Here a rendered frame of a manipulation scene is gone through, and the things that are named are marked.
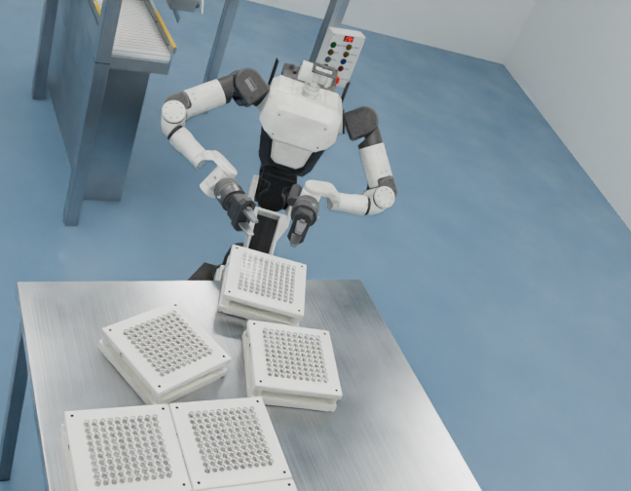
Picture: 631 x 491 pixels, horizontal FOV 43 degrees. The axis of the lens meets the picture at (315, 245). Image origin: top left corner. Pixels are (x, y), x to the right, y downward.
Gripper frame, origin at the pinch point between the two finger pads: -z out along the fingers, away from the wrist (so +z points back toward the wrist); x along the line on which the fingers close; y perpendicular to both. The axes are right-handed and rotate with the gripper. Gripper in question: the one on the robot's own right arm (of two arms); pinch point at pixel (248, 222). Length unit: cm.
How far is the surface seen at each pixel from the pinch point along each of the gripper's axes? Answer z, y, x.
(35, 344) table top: -26, 72, 13
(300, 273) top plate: -19.1, -10.8, 5.7
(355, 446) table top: -78, 2, 13
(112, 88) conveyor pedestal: 135, -8, 35
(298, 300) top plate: -30.2, -3.8, 5.7
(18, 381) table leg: -9, 68, 47
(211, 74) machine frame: 214, -103, 71
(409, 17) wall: 340, -356, 79
